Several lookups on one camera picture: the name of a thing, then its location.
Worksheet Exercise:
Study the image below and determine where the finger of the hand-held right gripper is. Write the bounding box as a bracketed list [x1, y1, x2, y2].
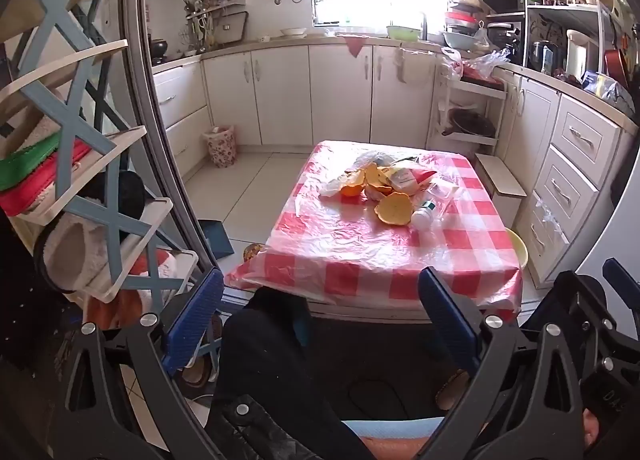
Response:
[520, 271, 622, 382]
[601, 256, 640, 302]

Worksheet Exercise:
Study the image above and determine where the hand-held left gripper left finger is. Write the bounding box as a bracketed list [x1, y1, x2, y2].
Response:
[60, 267, 321, 460]

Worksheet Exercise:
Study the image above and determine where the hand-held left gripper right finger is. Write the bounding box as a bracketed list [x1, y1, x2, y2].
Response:
[417, 266, 587, 460]

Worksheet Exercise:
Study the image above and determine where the large orange peel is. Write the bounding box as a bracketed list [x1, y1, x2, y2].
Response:
[375, 192, 416, 226]

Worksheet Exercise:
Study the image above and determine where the person's right hand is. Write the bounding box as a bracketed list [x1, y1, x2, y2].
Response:
[583, 411, 602, 449]

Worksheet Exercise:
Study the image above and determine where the brown slipper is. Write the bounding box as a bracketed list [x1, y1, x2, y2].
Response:
[435, 370, 471, 411]
[180, 315, 224, 387]

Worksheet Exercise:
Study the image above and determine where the blue dustpan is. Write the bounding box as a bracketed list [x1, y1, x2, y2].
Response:
[199, 219, 235, 259]

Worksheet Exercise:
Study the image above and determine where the brown patterned object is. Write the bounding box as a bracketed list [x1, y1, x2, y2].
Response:
[242, 242, 269, 264]

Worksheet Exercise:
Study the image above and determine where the person's dark trouser leg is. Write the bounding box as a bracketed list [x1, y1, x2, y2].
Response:
[220, 287, 382, 460]

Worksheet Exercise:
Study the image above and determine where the yellow basin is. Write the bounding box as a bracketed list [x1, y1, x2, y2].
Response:
[505, 227, 530, 271]

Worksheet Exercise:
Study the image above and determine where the white bottle green cap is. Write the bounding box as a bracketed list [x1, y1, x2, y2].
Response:
[410, 200, 437, 230]

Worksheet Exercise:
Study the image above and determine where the red checked plastic tablecloth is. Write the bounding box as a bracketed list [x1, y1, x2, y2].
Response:
[224, 140, 524, 324]

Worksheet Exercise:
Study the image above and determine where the blue and orange cloth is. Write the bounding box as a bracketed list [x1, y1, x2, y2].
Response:
[344, 417, 447, 460]

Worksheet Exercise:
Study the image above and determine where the clear plastic wrap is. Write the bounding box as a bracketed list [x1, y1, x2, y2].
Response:
[427, 177, 467, 202]

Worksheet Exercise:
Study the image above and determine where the white fluffy slipper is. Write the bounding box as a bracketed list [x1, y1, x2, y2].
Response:
[34, 212, 132, 294]

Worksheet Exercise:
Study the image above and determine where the white drawer cabinet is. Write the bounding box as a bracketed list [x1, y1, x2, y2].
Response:
[151, 59, 212, 180]
[492, 65, 639, 291]

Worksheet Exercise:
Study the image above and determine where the crumpled white red packet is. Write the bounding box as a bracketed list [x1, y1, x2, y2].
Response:
[390, 167, 440, 194]

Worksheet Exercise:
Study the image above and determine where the white wooden stool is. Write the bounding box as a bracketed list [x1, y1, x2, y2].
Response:
[474, 152, 529, 229]

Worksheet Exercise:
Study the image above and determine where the black fluffy slipper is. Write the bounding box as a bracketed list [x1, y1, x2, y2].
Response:
[87, 170, 147, 227]

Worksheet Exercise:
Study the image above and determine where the white tissue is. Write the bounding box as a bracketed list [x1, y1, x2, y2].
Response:
[319, 177, 346, 199]

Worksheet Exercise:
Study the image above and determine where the silver foil bag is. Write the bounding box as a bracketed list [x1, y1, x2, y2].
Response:
[597, 80, 636, 116]

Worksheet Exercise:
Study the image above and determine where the white plastic bag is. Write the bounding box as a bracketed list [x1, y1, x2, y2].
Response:
[440, 47, 464, 82]
[352, 150, 402, 171]

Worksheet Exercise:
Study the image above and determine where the floral waste bin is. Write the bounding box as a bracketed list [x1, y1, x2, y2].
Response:
[202, 125, 237, 169]

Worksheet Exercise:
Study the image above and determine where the blue packet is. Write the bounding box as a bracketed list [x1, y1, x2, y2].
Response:
[582, 71, 621, 96]

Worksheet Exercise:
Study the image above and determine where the dark wok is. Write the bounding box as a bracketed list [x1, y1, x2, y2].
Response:
[442, 107, 497, 139]

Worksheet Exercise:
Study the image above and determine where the red slipper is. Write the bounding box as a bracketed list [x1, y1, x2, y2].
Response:
[0, 140, 94, 217]

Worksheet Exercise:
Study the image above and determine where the red pan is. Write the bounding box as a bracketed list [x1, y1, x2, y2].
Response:
[604, 47, 629, 81]

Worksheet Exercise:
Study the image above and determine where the blue and white shoe rack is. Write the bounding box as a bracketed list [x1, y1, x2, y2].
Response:
[0, 0, 201, 306]

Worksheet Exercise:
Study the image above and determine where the white kitchen appliance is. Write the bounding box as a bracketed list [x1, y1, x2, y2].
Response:
[565, 30, 601, 84]

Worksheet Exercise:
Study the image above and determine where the green slipper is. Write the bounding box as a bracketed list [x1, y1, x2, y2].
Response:
[0, 132, 63, 193]

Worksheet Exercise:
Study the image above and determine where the white trolley rack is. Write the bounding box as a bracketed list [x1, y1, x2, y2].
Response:
[432, 62, 509, 156]

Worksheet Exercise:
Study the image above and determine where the black kettle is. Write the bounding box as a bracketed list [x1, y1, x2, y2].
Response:
[530, 40, 556, 74]

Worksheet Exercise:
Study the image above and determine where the clear plastic bag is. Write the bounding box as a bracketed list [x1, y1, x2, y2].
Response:
[462, 50, 512, 81]

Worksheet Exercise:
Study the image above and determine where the white door cabinet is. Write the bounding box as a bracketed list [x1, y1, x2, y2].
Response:
[201, 41, 437, 147]

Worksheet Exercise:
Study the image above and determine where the black toaster oven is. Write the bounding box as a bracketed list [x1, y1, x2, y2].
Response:
[486, 15, 526, 64]

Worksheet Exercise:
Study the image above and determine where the white shelf rack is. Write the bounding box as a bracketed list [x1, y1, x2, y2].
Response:
[524, 0, 614, 87]

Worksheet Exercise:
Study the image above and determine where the pink cloth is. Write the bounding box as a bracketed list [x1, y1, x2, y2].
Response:
[344, 35, 374, 60]

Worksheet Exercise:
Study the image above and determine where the stack of bowls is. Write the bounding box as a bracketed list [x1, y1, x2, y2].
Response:
[442, 0, 489, 51]

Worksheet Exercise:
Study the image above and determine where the grey sliding door frame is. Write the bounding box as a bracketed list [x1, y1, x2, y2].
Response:
[122, 0, 224, 301]

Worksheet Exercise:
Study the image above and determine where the utensil wall rack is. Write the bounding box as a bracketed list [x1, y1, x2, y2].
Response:
[182, 0, 249, 49]

